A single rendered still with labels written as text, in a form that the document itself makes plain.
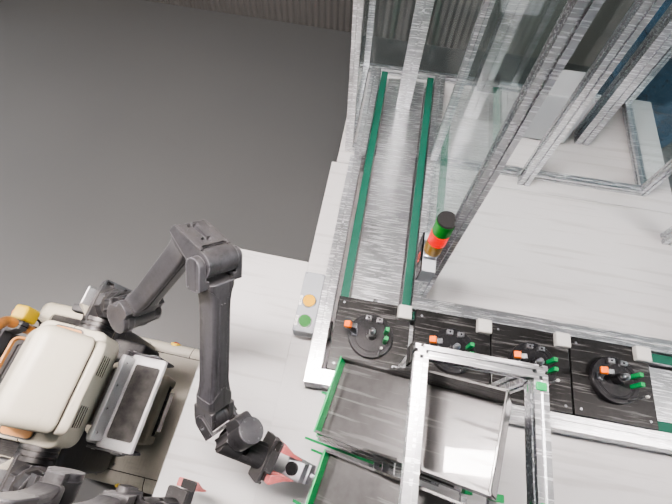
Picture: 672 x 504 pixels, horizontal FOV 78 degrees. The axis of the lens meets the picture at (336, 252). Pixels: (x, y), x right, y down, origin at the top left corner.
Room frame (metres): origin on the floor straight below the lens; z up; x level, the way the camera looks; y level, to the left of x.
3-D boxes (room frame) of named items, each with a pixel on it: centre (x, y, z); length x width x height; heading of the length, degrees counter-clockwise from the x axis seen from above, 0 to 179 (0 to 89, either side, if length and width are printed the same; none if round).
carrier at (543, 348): (0.28, -0.62, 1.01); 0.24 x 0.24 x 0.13; 82
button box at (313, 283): (0.46, 0.08, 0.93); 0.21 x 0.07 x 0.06; 172
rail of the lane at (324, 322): (0.64, -0.01, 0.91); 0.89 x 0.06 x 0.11; 172
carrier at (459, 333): (0.31, -0.37, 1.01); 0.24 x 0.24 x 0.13; 82
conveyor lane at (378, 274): (0.64, -0.19, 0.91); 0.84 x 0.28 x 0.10; 172
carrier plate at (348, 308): (0.35, -0.12, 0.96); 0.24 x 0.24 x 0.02; 82
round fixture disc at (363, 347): (0.35, -0.12, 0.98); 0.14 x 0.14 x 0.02
